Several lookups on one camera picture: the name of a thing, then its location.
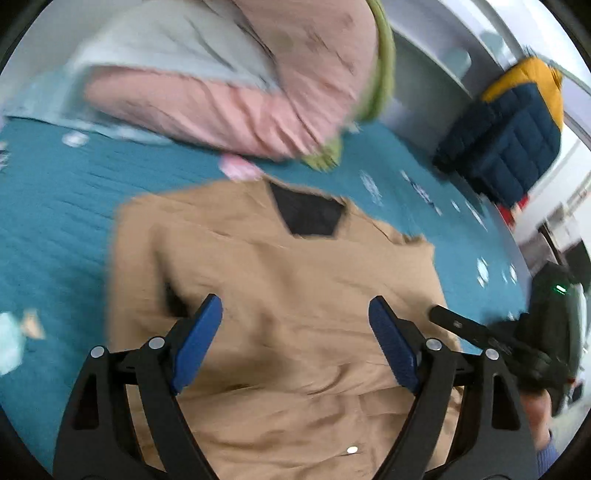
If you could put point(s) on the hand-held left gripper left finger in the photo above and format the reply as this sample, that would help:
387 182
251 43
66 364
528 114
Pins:
198 344

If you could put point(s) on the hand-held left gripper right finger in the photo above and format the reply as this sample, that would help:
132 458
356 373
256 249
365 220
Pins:
392 346

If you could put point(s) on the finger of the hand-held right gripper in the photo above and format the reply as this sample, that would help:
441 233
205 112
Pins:
466 325

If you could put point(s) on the tan coat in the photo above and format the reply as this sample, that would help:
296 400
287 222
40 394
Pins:
286 286

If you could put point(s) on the person's right forearm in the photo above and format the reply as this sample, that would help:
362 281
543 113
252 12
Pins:
538 424

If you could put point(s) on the dark furniture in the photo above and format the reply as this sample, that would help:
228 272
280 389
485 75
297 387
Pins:
561 251

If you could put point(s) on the red item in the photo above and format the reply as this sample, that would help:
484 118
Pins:
515 210

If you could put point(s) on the navy and yellow puffer jacket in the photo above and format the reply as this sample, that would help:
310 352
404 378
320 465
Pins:
508 138

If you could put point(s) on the teal printed bed sheet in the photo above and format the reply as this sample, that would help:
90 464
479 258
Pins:
60 207

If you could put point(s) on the pink jacket with green trim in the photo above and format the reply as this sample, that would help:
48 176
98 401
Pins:
231 110

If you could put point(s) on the white furniture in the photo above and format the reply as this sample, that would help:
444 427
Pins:
429 64

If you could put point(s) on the light blue garment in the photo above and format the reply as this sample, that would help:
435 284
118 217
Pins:
152 37

